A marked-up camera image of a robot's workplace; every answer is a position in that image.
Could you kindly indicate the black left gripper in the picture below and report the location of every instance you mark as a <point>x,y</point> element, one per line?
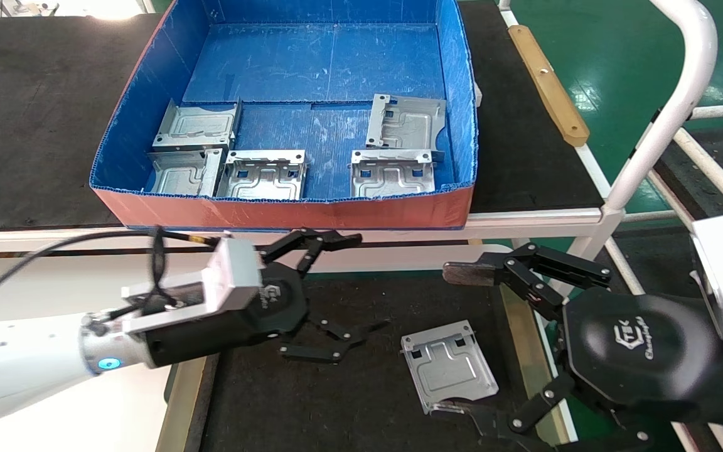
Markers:
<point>242,326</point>

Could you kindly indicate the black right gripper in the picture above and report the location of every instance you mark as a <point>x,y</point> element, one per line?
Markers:
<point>637,351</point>

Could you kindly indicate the stamped metal bracket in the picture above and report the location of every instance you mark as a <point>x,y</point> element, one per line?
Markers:
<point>179,176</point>
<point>408,122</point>
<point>449,370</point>
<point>195,125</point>
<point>261,182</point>
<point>393,179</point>

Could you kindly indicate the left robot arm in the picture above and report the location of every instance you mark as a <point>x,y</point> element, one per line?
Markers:
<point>22,364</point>

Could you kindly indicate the blue corrugated plastic box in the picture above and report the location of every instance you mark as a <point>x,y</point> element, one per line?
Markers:
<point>311,56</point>

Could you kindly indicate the small black table mat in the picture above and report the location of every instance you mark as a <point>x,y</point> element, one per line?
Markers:
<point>336,408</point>

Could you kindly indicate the long wooden edge strip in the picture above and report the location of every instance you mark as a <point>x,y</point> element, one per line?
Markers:
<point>550,88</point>

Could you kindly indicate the large black table mat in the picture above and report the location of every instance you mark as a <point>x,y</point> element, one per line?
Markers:
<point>35,125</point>

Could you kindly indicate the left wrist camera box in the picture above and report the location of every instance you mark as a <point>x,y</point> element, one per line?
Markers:
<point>236,270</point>

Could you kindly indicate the white tube frame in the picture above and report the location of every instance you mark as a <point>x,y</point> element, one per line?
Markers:
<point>694,63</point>

